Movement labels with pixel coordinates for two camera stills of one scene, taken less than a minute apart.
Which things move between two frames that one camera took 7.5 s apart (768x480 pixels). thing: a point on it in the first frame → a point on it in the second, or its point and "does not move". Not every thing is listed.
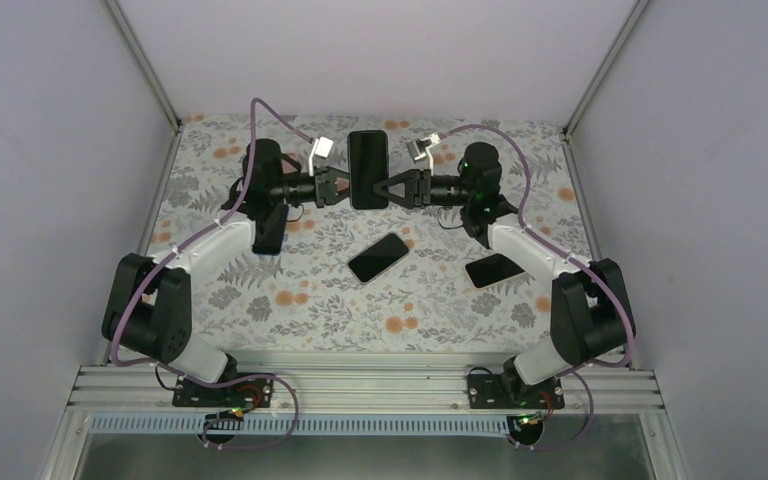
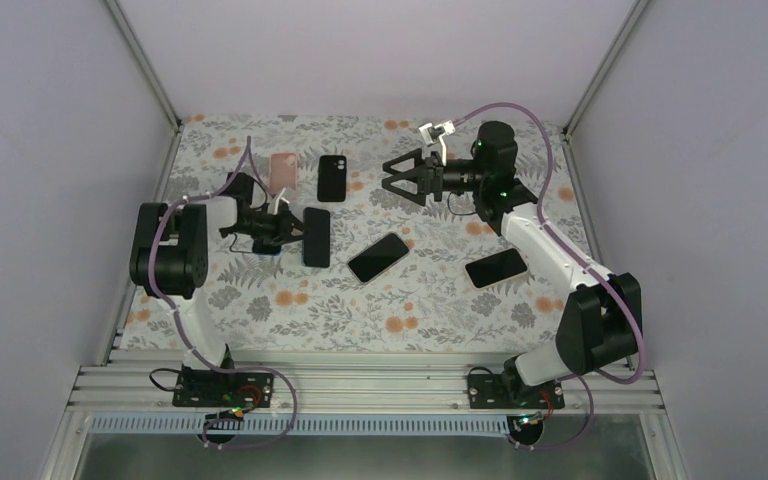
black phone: [492, 269] does not move
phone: [378, 257] does not move
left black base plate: [244, 393] does not move
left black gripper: [325, 186] → [283, 228]
